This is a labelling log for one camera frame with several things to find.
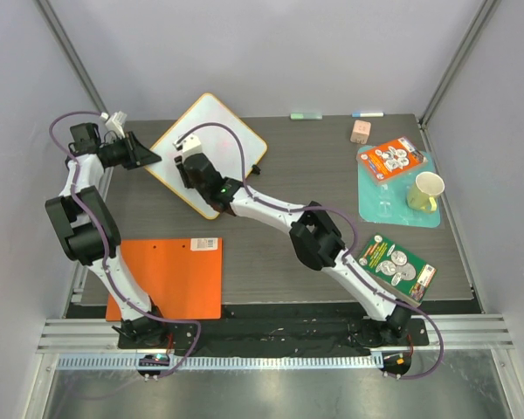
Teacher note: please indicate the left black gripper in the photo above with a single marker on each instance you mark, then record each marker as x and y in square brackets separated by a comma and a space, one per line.
[139, 154]

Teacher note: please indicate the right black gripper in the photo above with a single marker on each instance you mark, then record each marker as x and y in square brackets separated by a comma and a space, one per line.
[188, 175]

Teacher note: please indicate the yellow framed whiteboard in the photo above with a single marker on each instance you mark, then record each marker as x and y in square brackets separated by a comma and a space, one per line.
[232, 147]

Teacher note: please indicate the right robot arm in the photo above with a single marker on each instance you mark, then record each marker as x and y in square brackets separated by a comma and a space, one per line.
[316, 240]

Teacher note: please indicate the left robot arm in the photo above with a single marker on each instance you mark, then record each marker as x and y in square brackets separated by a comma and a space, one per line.
[88, 233]

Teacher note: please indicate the orange plastic board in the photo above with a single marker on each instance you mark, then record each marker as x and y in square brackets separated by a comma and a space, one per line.
[182, 276]

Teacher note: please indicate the green marker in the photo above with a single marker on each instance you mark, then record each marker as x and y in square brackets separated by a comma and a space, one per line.
[305, 116]

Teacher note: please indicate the pink cube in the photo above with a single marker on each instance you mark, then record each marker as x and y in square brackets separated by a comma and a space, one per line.
[360, 132]

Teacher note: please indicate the blue white marker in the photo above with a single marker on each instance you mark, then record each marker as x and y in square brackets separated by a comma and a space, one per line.
[368, 115]

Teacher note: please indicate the teal silicone mat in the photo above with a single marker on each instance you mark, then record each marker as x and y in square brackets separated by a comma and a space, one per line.
[386, 203]

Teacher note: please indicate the orange toy box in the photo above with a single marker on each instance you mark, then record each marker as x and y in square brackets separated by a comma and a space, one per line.
[389, 160]

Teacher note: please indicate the yellow-green paper cup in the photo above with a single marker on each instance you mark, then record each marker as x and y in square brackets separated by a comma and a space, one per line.
[424, 192]

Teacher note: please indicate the green packaged book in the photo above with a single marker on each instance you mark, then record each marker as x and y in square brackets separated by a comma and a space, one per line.
[399, 271]

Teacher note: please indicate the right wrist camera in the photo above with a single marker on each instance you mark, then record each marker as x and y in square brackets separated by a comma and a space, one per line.
[188, 145]

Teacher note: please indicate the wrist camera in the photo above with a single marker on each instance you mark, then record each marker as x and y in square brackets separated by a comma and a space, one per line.
[188, 145]
[115, 122]

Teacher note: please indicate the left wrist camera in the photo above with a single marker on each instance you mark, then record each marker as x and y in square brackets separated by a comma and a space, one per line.
[115, 122]

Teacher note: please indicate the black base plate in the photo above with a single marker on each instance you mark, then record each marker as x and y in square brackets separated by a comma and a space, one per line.
[283, 330]

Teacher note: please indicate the white slotted cable duct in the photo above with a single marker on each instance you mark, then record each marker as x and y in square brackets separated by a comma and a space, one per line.
[153, 362]

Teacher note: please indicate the aluminium frame rail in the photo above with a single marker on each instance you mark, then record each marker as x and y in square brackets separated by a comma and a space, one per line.
[473, 331]

